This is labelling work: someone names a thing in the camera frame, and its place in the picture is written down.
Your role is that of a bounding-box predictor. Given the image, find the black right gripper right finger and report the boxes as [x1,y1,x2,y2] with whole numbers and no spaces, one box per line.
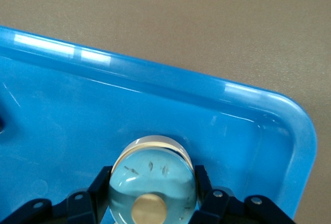
[191,165,297,224]

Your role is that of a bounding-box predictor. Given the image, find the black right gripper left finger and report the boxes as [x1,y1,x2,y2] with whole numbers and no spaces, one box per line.
[5,166,114,224]

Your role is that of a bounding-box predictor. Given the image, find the blue desk bell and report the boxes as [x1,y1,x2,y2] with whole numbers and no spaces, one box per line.
[108,135,199,224]

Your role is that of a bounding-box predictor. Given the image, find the blue plastic tray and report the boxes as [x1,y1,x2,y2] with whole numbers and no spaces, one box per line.
[0,25,318,224]

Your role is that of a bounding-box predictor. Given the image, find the brown table mat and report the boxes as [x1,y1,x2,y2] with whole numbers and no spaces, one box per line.
[0,0,331,224]

